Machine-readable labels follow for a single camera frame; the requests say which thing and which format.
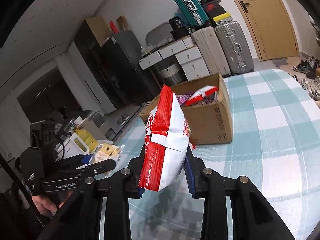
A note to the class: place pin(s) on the teal suitcase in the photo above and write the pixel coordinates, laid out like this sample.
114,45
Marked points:
193,12

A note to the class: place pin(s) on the white drawer desk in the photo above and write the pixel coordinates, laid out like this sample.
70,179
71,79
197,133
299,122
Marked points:
183,52

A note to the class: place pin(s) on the silver hard suitcase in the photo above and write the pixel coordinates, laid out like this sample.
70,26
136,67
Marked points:
235,47

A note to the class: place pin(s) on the wooden door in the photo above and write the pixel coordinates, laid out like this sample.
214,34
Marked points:
270,28

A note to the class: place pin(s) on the person's left hand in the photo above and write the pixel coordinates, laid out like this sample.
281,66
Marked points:
46,207

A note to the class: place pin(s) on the teal plaid tablecloth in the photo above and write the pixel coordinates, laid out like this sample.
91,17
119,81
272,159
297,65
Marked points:
275,144

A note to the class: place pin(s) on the white red noodle snack bag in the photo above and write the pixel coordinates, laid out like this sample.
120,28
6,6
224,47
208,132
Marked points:
166,141

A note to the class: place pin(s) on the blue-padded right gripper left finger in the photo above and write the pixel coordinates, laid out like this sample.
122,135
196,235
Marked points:
79,216

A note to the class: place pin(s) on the cream hard suitcase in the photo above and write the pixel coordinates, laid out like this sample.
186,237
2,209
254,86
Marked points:
211,51

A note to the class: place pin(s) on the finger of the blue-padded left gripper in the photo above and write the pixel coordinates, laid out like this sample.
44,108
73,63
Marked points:
77,160
90,170

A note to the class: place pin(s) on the cracker sandwich packet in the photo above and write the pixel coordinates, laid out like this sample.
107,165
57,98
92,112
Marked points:
106,151

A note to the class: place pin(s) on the striped laundry basket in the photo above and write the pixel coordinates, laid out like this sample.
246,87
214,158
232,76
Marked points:
171,75

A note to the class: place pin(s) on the black refrigerator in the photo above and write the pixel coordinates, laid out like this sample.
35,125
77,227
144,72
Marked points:
120,56

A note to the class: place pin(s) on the brown SF cardboard box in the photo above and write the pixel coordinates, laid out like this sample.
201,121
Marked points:
210,123

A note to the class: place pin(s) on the black yellow shoe boxes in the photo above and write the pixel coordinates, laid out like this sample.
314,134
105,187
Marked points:
216,12

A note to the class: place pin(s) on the grey slippers pair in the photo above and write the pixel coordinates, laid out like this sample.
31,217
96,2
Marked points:
123,119

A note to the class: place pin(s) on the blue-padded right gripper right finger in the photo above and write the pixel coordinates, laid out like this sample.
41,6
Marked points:
253,217

